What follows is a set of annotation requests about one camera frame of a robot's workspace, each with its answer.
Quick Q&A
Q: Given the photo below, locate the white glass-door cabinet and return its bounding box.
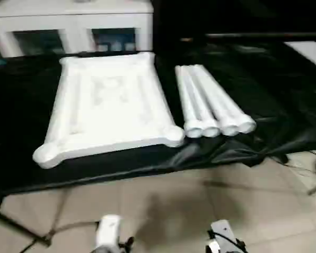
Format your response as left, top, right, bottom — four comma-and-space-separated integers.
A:
0, 0, 154, 58

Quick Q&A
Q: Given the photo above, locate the white plastic table leg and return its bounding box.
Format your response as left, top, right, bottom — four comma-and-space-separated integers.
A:
181, 65, 222, 138
189, 64, 240, 137
174, 65, 204, 139
196, 64, 257, 134

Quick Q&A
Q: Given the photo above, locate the black metal stand leg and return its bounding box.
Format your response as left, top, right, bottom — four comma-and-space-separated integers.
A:
0, 196, 53, 245

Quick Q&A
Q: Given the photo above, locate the white table frame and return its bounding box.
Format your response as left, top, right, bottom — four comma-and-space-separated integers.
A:
32, 52, 185, 169

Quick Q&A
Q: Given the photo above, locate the white flat board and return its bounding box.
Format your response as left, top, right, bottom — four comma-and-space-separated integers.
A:
283, 41, 316, 70

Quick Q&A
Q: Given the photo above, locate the black work mat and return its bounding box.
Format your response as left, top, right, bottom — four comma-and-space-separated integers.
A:
0, 39, 316, 197

